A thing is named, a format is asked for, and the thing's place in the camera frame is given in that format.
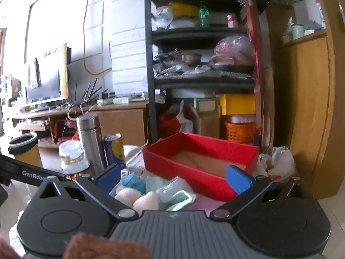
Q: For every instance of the brown fuzzy cloth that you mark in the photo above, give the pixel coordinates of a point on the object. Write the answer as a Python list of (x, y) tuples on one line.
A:
[(102, 246)]

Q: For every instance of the glass jar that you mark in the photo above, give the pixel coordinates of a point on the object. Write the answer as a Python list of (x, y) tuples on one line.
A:
[(72, 156)]

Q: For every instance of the yellow box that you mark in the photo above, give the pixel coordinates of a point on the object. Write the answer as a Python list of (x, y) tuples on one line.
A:
[(237, 104)]

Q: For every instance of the blue yellow drink can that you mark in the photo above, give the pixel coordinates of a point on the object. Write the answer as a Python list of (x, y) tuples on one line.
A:
[(114, 151)]

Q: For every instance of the purple cloth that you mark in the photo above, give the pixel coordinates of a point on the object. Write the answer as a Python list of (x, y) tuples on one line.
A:
[(206, 203)]

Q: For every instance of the white plush toy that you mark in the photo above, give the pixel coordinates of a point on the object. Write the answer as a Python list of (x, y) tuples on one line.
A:
[(140, 201)]

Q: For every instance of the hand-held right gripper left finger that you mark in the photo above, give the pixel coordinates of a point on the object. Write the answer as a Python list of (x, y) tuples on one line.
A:
[(109, 177)]

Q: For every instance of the pink plastic bag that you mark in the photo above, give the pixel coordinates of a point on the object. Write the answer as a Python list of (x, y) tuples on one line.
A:
[(234, 45)]

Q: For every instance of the steel thermos flask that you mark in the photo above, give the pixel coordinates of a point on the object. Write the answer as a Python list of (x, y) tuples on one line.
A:
[(90, 143)]

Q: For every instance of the brown cardboard box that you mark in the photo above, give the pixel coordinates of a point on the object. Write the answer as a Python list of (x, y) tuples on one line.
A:
[(209, 125)]

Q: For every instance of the green mug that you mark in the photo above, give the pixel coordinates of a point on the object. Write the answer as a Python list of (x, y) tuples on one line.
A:
[(297, 31)]

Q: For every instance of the green white towel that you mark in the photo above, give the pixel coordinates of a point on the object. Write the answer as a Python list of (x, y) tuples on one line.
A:
[(172, 191)]

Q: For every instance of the orange plastic basket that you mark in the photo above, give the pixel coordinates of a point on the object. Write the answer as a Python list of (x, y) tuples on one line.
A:
[(239, 132)]

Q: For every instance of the floral tablecloth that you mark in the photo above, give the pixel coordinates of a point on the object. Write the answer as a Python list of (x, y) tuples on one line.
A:
[(136, 162)]

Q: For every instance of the red plastic object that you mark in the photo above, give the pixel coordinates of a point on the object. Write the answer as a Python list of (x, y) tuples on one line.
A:
[(66, 130)]

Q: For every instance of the wooden cabinet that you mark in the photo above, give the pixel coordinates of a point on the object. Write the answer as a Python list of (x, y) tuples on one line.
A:
[(304, 99)]

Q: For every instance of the black shelf rack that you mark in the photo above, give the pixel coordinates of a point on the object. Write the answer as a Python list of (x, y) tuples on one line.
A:
[(151, 59)]

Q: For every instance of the brown clay pot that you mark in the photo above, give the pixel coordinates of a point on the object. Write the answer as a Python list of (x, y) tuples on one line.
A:
[(229, 63)]

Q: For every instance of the crumpled white plastic bag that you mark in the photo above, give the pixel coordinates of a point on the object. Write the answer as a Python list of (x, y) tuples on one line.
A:
[(277, 162)]

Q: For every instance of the clear plastic sheet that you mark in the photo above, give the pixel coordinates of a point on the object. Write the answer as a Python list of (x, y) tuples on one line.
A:
[(175, 70)]

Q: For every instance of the black router with antennas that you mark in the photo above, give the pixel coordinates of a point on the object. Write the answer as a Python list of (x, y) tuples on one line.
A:
[(90, 94)]

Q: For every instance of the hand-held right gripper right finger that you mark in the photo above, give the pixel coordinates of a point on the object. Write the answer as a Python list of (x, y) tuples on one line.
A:
[(238, 180)]

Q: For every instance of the red white can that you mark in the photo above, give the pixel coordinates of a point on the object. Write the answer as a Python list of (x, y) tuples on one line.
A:
[(231, 21)]

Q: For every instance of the red cardboard box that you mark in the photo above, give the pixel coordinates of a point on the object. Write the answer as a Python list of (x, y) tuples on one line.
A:
[(188, 172)]

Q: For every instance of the red plastic bag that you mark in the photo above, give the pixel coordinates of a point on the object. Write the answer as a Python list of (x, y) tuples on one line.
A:
[(168, 125)]

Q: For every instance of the green box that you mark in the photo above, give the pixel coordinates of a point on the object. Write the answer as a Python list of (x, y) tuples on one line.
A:
[(206, 105)]

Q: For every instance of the blue face mask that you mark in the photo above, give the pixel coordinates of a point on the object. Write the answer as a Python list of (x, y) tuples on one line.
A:
[(133, 182)]

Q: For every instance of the white power adapter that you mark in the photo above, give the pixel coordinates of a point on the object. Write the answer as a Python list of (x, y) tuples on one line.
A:
[(121, 100)]

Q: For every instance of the red paper roll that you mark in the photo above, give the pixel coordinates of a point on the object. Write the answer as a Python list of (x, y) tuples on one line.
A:
[(254, 45)]

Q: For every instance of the green bottle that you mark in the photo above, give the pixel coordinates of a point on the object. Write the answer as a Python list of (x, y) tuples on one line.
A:
[(204, 14)]

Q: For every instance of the steel cooking pot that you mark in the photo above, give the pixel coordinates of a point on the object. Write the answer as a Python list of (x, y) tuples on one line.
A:
[(190, 57)]

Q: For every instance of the television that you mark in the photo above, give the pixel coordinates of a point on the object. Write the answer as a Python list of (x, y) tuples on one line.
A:
[(47, 81)]

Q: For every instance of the yellow bag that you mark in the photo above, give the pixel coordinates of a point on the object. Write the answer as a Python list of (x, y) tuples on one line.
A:
[(184, 8)]

